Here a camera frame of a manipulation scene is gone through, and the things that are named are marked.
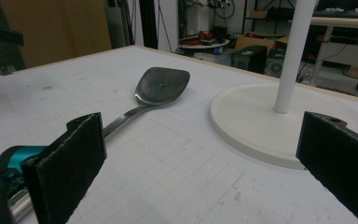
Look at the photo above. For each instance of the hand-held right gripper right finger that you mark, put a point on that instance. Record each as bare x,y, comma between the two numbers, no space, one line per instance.
338,168

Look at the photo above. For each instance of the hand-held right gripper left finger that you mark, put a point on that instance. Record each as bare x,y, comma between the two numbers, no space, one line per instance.
65,168

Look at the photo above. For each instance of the grey spoon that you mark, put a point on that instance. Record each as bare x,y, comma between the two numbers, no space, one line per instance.
161,84

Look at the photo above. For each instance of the white hook stand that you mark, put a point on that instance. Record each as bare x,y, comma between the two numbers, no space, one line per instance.
254,124

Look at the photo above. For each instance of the white foam mat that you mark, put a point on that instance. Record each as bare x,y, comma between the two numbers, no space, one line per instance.
167,174

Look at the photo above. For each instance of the black computer tower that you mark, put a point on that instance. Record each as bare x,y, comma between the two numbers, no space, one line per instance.
249,59
275,63

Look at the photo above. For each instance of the brown wooden panel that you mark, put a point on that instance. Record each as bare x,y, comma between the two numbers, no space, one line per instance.
59,28

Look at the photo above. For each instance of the white desk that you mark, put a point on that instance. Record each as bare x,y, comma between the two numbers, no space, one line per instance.
338,22

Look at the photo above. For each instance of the black metal bar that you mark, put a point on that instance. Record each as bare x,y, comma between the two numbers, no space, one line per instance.
3,35

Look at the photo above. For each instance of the small cardboard box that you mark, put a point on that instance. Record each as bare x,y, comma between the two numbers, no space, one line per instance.
254,41

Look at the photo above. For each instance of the black shelf rack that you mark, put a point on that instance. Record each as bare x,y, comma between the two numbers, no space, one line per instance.
272,14

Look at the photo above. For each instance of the round white table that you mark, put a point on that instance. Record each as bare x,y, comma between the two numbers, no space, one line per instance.
203,46

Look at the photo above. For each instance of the red items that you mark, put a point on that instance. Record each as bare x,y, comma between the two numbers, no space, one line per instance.
203,35

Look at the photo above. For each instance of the black frame post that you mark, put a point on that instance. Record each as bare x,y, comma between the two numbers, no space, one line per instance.
149,23

